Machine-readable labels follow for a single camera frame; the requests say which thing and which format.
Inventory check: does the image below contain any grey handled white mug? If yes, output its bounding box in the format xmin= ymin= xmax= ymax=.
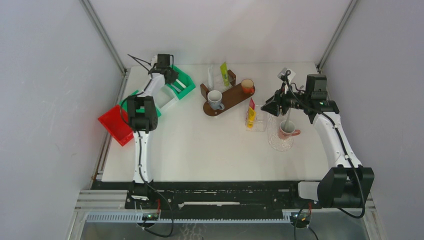
xmin=207 ymin=90 xmax=225 ymax=110

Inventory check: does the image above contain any green toothpaste tube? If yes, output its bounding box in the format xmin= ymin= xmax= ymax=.
xmin=219 ymin=62 xmax=230 ymax=87

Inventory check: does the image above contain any green toothbrush bin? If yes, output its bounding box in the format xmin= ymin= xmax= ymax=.
xmin=165 ymin=66 xmax=196 ymax=100

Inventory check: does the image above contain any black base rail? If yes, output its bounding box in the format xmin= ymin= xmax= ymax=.
xmin=91 ymin=180 xmax=309 ymax=221

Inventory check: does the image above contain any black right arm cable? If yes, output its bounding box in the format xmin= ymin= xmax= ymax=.
xmin=281 ymin=69 xmax=367 ymax=220

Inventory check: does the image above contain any brown oval wooden tray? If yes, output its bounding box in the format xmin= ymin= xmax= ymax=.
xmin=203 ymin=83 xmax=256 ymax=117

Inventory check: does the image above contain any white toothpaste bin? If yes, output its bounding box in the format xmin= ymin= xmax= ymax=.
xmin=138 ymin=84 xmax=179 ymax=115

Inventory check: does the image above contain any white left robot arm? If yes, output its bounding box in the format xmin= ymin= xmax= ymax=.
xmin=126 ymin=53 xmax=179 ymax=185

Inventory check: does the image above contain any clear rectangular acrylic plate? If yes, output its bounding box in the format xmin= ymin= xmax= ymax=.
xmin=245 ymin=105 xmax=268 ymax=132

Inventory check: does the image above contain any red cup bin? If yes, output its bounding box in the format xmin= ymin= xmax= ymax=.
xmin=98 ymin=105 xmax=134 ymax=146

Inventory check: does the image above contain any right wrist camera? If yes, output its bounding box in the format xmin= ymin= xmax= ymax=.
xmin=277 ymin=67 xmax=296 ymax=83

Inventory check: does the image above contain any green bin with rack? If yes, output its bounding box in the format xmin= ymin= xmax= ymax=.
xmin=119 ymin=90 xmax=162 ymax=118

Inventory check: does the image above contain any pink toothpaste tube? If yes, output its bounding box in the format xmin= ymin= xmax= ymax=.
xmin=249 ymin=98 xmax=256 ymax=110

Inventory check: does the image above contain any clear oval acrylic plate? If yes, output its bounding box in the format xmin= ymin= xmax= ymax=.
xmin=266 ymin=114 xmax=294 ymax=152

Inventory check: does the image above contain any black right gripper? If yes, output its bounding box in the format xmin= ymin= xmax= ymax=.
xmin=261 ymin=81 xmax=311 ymax=117

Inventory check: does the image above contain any light blue toothbrush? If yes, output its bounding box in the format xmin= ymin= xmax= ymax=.
xmin=171 ymin=84 xmax=181 ymax=93

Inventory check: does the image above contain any pink printed white mug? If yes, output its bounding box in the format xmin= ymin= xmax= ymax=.
xmin=277 ymin=119 xmax=301 ymax=140

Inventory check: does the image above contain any brown ceramic cup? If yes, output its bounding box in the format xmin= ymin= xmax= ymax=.
xmin=240 ymin=79 xmax=255 ymax=94

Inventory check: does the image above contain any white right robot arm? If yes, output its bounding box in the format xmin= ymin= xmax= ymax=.
xmin=261 ymin=69 xmax=375 ymax=210

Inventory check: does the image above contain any yellow toothpaste tube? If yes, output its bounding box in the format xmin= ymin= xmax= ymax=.
xmin=246 ymin=106 xmax=256 ymax=129

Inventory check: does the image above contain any aluminium frame post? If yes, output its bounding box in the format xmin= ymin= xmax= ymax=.
xmin=80 ymin=0 xmax=128 ymax=75

